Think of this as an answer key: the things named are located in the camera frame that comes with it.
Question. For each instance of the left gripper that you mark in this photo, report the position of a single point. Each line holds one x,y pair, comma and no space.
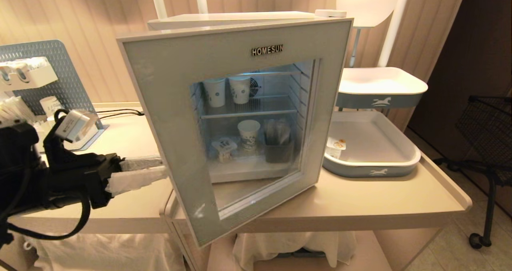
80,175

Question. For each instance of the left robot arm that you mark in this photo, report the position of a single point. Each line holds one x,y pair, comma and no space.
18,159

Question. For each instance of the white yogurt cup pack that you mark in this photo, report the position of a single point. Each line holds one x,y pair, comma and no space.
224,148

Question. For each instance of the white mini fridge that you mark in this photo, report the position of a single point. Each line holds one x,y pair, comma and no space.
168,87
224,20

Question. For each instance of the white printed paper cup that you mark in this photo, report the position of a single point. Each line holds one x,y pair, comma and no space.
215,92
240,90
248,134

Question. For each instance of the beige table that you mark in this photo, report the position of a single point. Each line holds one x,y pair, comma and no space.
132,135
360,199

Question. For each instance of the white cloth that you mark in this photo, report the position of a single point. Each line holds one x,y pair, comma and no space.
108,253
296,247

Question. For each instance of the blue pegboard organiser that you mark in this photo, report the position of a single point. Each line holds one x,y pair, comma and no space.
70,83

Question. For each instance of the white packet bundle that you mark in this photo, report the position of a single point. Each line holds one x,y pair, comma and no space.
15,110

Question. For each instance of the dark box of packets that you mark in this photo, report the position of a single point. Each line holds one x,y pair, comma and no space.
278,149

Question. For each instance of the white pegboard shelf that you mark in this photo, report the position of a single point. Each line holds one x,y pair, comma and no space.
28,76

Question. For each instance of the small white snack pack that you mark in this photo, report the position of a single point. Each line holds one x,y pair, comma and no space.
336,148

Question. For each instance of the white and blue tray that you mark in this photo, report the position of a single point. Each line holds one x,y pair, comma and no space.
380,85
372,143

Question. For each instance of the white globe lamp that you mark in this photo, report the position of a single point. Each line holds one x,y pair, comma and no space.
367,1

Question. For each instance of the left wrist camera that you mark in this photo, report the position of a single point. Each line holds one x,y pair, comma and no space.
76,125

